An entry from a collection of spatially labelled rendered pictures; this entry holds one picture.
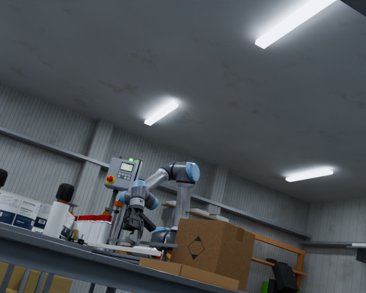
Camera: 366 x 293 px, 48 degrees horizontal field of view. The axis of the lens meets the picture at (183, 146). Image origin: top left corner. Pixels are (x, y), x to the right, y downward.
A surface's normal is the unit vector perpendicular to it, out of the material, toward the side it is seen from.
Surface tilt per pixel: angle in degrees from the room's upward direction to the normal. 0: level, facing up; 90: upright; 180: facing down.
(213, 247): 90
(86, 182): 90
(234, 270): 90
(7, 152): 90
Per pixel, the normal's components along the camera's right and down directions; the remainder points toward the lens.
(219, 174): 0.43, -0.20
